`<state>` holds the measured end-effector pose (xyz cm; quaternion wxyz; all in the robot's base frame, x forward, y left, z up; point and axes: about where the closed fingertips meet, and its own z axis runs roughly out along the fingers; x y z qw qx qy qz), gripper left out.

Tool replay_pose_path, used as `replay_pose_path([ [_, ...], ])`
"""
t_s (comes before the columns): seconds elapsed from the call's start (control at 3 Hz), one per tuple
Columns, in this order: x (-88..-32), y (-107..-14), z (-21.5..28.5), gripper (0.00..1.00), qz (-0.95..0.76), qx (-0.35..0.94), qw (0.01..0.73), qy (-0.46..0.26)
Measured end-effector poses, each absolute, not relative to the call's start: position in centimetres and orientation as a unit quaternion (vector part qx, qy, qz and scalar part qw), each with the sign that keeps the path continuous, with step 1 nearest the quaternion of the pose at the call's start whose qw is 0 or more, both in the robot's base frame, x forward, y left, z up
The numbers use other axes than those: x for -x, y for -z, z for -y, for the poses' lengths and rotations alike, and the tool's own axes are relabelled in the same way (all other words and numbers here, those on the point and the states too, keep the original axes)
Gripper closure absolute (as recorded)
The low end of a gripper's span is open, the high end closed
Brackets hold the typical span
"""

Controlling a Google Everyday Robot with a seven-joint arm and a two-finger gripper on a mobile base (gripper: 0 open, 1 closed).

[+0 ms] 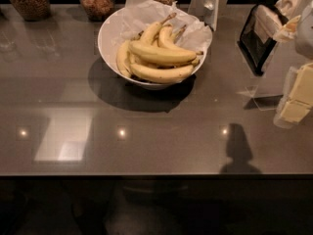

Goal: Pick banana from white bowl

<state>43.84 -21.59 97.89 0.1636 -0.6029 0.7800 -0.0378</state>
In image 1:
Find glass nut jar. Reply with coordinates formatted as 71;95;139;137
9;0;51;22
76;0;116;22

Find top front yellow banana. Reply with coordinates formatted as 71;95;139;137
129;40;201;67

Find white paper liner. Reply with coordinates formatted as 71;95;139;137
121;0;212;51

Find right rear yellow banana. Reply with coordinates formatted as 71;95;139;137
158;24;187;50

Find left small yellow banana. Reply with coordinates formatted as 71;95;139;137
116;40;131;77

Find upright long-stem yellow banana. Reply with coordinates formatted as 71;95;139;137
139;13;176;45

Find middle glass nut jar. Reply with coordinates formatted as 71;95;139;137
76;0;116;22

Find white ceramic bowl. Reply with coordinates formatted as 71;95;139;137
98;8;207;90

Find bottom front yellow banana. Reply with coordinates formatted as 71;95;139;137
130;64;194;84

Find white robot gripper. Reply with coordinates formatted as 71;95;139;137
273;0;313;129

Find clear acrylic stand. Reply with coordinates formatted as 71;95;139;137
237;86;282;111

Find left glass nut jar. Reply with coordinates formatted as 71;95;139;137
9;0;51;22

